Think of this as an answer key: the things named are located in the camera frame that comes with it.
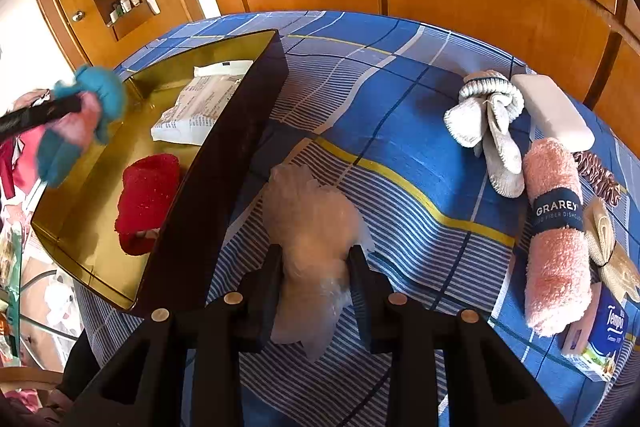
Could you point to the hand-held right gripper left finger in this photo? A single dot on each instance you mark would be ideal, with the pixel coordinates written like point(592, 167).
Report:
point(265, 302)

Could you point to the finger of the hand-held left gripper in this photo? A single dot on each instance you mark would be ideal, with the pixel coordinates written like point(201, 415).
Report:
point(45, 114)

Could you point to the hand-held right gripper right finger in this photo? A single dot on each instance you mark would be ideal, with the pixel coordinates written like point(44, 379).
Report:
point(367, 307)

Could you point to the blue and pink plush toy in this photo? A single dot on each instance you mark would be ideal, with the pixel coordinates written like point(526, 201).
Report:
point(107, 92)

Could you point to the clear plastic bag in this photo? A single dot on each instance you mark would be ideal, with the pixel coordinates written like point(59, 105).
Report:
point(195, 107)
point(310, 227)

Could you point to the gold metal tray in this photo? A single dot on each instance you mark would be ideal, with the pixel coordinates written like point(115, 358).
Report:
point(100, 187)

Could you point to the red fluffy cloth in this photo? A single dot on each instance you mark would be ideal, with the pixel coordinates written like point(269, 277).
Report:
point(145, 197)

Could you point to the pink towel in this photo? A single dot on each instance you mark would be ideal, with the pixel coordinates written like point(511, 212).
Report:
point(555, 257)

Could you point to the white knotted socks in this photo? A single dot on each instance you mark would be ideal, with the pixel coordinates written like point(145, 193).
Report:
point(495, 117)

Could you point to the tissue packet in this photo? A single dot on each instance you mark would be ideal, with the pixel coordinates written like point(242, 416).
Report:
point(607, 332)

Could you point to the white soft pad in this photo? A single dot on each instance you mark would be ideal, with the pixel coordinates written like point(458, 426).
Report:
point(550, 107)

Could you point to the metal door knob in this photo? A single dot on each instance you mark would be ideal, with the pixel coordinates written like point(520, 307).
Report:
point(76, 15)

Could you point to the white medicine bottles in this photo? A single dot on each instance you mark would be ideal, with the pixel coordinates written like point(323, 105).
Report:
point(127, 1)

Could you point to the green glass table top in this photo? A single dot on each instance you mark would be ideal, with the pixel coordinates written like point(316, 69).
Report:
point(30, 292)

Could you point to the white patterned paper bag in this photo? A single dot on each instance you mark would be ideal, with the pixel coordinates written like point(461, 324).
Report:
point(60, 307)

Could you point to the person's dark clothing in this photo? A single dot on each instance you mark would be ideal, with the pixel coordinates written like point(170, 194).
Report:
point(82, 367)

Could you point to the beige loofah cloth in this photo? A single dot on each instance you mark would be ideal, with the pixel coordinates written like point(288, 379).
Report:
point(620, 267)

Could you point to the brown scrunchie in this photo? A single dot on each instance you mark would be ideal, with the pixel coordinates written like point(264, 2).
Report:
point(597, 169)

